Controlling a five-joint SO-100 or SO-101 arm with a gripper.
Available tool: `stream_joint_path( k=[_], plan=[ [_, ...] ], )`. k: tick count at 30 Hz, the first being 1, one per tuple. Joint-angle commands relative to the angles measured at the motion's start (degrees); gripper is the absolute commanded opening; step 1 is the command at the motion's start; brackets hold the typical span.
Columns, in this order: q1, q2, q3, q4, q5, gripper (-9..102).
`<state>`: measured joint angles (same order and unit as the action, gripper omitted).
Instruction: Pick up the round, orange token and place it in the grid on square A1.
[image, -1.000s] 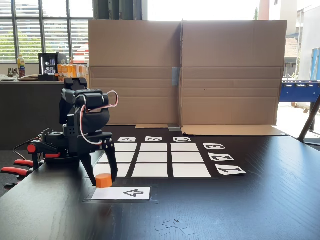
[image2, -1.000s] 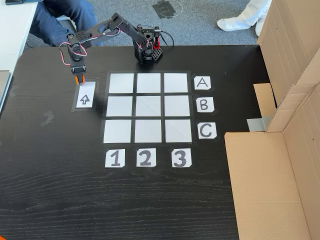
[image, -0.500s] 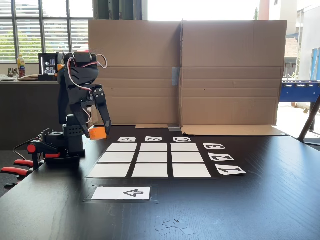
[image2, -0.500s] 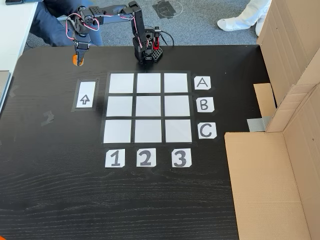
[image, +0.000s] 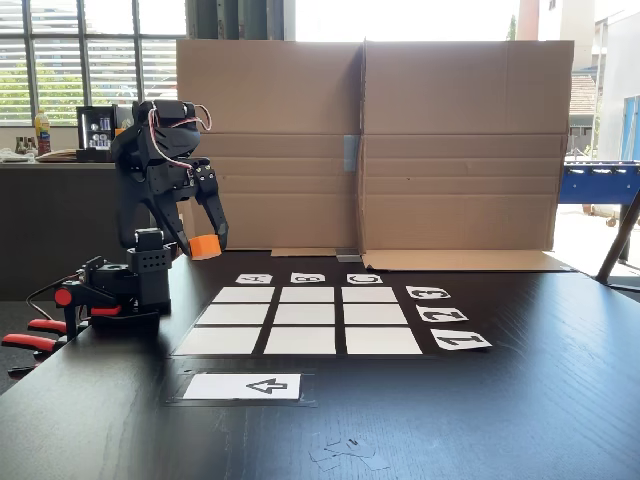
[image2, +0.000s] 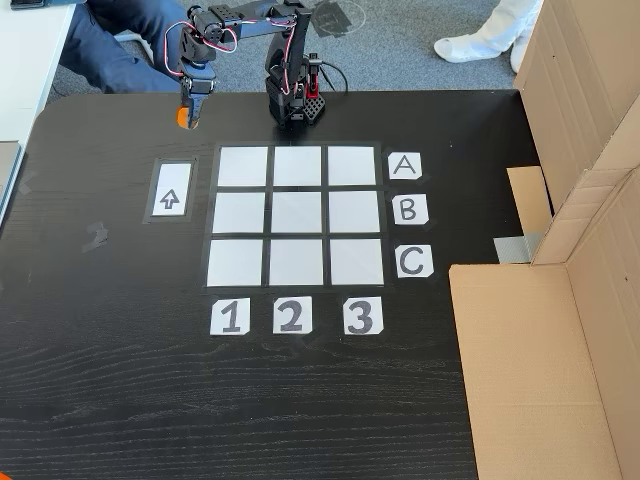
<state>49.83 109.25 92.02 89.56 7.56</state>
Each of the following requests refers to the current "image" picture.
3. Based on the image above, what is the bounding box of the round orange token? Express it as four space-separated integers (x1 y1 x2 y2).
188 234 222 261

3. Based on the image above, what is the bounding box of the white nine-square grid sheet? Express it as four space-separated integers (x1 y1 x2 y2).
174 285 425 357

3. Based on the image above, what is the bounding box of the black mini fridge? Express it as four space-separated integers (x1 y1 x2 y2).
75 104 122 163

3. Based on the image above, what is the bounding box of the stack of papers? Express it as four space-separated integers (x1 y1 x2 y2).
34 148 79 164

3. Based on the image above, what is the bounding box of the yellow drink bottle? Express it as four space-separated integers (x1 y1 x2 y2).
33 109 52 156

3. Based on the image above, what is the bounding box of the black red table clamp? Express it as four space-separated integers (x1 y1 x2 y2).
53 279 124 341

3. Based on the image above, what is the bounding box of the dark counter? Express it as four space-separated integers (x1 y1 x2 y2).
0 160 151 301

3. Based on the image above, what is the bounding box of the white arrow paper sheet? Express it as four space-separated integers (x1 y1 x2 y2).
182 373 302 401

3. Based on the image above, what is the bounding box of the paper sheet number 3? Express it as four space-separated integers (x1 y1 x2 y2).
405 285 452 301

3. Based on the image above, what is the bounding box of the paper sheet number 2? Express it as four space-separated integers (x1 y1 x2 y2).
415 306 470 324

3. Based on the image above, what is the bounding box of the paper sheet number 1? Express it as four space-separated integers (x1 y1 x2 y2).
429 329 493 352

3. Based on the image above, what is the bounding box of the blue foosball table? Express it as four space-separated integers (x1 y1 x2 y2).
558 158 640 229

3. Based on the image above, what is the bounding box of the slanted metal table leg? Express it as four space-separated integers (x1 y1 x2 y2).
595 192 640 292

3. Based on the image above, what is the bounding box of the brown cardboard box wall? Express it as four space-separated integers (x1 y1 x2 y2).
175 38 365 258
360 38 576 274

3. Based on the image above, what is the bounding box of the black power cable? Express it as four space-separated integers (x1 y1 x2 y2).
25 272 84 322

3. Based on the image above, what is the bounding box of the red handled spring clamp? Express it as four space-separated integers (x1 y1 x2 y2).
1 318 71 379

